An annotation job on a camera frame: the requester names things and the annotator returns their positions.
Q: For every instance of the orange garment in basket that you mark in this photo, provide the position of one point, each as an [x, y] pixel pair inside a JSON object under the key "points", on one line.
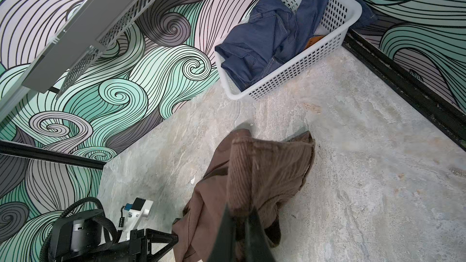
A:
{"points": [[313, 40]]}

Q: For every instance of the black perforated wall tray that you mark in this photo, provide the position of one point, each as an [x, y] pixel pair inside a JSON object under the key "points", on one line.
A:
{"points": [[91, 31]]}

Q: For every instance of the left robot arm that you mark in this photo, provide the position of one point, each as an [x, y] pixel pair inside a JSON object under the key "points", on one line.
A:
{"points": [[83, 233]]}

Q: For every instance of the white plastic laundry basket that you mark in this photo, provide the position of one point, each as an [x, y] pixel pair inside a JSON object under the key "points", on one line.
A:
{"points": [[339, 16]]}

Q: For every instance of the brown corduroy trousers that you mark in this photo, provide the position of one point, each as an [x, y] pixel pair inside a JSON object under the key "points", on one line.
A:
{"points": [[244, 174]]}

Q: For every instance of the blue denim trousers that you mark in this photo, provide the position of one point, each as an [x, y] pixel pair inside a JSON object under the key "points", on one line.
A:
{"points": [[273, 35]]}

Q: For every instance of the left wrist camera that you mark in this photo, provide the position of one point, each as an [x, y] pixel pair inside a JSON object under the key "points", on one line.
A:
{"points": [[131, 216]]}

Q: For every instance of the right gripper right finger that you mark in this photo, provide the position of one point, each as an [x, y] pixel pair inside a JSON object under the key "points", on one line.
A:
{"points": [[256, 246]]}

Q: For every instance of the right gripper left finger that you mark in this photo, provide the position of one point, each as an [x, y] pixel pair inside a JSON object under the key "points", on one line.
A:
{"points": [[224, 246]]}

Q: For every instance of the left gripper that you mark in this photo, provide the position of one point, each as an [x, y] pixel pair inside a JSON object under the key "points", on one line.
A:
{"points": [[139, 247]]}

